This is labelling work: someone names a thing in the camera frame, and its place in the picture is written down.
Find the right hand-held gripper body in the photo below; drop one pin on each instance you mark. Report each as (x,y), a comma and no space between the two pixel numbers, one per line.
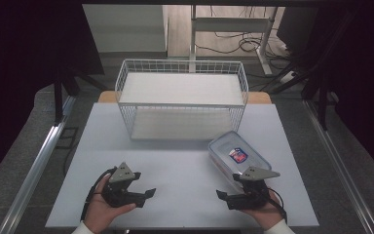
(252,193)

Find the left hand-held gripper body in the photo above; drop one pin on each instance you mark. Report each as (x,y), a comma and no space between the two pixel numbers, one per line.
(120,190)

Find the clear plastic lidded container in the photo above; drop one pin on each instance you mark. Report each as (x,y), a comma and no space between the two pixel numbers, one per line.
(229,147)

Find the person's right hand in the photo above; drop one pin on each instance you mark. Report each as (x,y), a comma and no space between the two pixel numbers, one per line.
(266,213)

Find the person's left hand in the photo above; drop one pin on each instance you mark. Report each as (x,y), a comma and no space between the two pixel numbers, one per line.
(102,211)

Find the person's right white sleeve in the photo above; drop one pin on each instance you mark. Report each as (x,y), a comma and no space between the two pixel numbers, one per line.
(279,228)

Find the person's white sleeve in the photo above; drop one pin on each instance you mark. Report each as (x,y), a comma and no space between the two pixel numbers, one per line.
(82,229)
(279,228)

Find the person's left white sleeve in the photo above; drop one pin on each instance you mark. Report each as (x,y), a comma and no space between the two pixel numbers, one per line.
(82,229)

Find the wooden table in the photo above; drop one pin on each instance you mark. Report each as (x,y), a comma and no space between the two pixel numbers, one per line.
(105,97)

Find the black metal stand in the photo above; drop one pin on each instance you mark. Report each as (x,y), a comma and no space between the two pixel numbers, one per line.
(322,104)
(58,97)

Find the white power strip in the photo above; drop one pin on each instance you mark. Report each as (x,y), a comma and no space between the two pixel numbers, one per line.
(287,77)

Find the white cabinet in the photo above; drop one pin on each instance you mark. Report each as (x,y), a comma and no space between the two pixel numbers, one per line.
(126,29)

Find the dark curtain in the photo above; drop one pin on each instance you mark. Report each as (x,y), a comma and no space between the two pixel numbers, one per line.
(19,65)
(363,81)

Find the black metal bracket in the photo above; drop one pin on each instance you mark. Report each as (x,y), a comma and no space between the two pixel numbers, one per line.
(67,128)

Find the aluminium rail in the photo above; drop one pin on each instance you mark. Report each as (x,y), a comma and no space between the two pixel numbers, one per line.
(337,165)
(35,169)

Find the white metal desk frame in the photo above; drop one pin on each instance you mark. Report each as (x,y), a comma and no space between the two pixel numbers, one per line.
(230,24)

